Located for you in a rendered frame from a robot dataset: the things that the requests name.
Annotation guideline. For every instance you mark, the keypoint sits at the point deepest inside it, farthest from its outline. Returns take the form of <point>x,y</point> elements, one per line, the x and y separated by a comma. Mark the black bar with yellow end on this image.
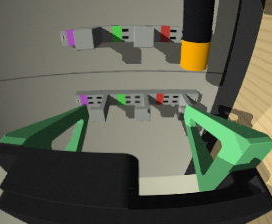
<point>197,29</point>

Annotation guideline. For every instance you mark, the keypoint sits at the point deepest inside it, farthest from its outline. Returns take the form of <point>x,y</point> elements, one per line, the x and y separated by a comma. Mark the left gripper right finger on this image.
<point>242,147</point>

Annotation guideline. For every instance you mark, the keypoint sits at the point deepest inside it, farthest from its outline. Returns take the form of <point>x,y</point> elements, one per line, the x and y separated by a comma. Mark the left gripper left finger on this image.
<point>41,134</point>

